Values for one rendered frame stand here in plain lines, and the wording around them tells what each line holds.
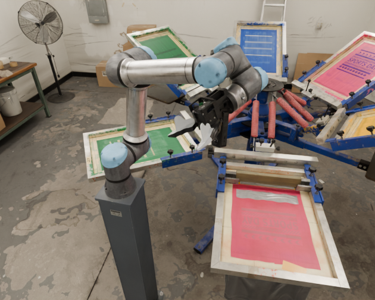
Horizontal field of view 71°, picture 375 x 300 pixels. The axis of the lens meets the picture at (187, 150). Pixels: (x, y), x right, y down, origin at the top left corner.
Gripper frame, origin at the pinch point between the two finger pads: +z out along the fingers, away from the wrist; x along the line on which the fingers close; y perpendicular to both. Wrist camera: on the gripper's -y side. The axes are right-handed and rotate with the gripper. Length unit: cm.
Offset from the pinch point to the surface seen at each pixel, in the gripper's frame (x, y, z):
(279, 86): -74, -62, -126
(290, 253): 3, -86, -24
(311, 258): 10, -89, -30
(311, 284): 18, -85, -18
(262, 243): -8, -81, -19
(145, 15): -448, -10, -231
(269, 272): 5, -77, -8
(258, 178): -36, -76, -49
